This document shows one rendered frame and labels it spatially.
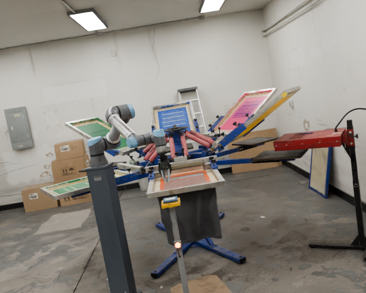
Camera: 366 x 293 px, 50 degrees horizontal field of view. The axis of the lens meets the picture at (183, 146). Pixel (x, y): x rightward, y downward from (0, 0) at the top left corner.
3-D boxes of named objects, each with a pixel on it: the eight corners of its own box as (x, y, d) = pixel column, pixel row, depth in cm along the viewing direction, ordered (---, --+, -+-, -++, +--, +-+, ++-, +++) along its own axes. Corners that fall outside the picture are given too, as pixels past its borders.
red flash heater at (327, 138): (351, 138, 365) (349, 125, 364) (345, 147, 325) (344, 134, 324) (286, 143, 394) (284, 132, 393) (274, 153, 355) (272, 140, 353)
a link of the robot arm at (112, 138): (97, 142, 328) (114, 102, 287) (113, 139, 336) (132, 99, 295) (103, 154, 323) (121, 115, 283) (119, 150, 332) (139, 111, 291)
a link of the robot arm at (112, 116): (99, 105, 284) (132, 138, 253) (112, 103, 290) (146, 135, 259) (98, 119, 290) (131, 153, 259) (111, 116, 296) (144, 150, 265)
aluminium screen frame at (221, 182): (225, 185, 286) (225, 180, 285) (147, 199, 285) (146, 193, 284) (213, 166, 364) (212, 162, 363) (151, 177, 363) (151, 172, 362)
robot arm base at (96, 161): (86, 168, 314) (84, 156, 312) (94, 164, 328) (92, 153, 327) (104, 165, 311) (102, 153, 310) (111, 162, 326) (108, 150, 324)
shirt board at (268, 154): (309, 155, 383) (308, 147, 382) (301, 165, 348) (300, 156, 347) (190, 163, 447) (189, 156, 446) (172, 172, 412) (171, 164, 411)
